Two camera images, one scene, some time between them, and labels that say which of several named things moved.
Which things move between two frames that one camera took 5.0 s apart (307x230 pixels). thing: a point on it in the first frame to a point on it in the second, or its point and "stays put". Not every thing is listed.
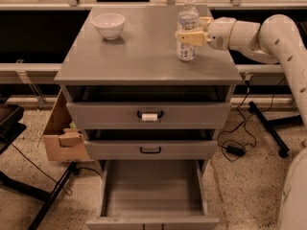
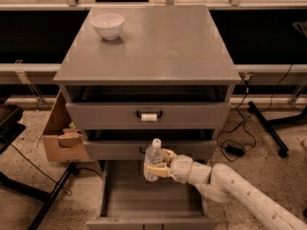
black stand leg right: [270, 125] stays put
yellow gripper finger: [194, 37] to [157, 171]
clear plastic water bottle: [188, 18] to [153, 155]
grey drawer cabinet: [151, 118] stays put
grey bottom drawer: [153, 195] stays put
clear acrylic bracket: [41, 102] stays put
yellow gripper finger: [206, 19] to [168, 155]
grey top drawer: [148, 115] stays put
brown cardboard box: [62, 143] stays put
